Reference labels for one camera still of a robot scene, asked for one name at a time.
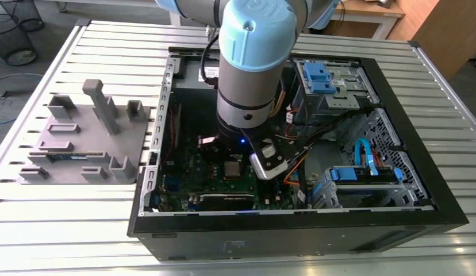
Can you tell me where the silver CPU green edge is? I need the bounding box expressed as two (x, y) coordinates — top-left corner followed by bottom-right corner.
(224, 160), (242, 177)

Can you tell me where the CPU socket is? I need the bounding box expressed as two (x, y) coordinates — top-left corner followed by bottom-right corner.
(222, 159), (247, 181)

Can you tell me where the green motherboard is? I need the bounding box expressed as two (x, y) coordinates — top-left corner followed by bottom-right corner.
(156, 135), (300, 213)

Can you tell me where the black graphics card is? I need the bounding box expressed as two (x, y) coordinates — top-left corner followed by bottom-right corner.
(199, 193), (258, 211)

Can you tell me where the blue plastic cage latch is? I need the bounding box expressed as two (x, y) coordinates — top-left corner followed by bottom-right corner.
(307, 178), (328, 208)

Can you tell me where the grey power supply unit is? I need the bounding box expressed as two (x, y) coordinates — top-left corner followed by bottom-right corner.
(171, 60), (220, 137)

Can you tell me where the grey metal drive cage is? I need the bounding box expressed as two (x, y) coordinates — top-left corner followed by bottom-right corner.
(291, 59), (381, 125)

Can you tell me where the black PC case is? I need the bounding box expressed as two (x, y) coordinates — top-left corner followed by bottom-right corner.
(126, 45), (469, 262)

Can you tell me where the blue plastic drive carrier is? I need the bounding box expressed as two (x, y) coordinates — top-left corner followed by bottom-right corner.
(303, 62), (338, 95)

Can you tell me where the hard disk in blue carrier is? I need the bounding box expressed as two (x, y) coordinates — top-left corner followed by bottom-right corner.
(328, 166), (401, 185)

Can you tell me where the grey parts rack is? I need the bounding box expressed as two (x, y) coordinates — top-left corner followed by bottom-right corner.
(16, 79), (158, 186)

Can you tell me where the grey metal disk bay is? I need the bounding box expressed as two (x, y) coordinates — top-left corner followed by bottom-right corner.
(307, 166), (435, 210)

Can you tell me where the wooden cabinet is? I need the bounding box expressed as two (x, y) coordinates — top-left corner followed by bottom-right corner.
(387, 0), (476, 82)

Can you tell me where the black mesh bin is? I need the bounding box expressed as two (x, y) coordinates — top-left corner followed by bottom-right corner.
(8, 0), (46, 32)
(0, 16), (38, 67)

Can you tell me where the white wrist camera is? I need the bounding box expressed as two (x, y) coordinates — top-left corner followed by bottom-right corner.
(248, 137), (290, 181)
(198, 134), (216, 150)

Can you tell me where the orange wire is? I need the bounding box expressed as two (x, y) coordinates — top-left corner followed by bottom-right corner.
(283, 165), (312, 188)

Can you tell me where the thin red wire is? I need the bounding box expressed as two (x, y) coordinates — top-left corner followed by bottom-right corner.
(163, 103), (184, 162)

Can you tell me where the yellow wire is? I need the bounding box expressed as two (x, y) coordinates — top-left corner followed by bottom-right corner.
(270, 85), (288, 116)

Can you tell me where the black sleeved wire bundle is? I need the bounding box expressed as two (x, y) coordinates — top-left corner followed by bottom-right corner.
(283, 106), (376, 171)

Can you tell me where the black camera cable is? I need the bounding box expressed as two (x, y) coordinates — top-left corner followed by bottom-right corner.
(198, 25), (224, 89)

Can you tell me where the blue flat wire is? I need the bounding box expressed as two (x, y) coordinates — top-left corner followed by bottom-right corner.
(354, 137), (379, 177)

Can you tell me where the wooden desk white frame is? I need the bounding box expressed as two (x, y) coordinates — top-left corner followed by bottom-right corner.
(330, 0), (407, 41)

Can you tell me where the blue floor cable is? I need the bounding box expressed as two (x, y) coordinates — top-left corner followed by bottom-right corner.
(0, 71), (44, 128)

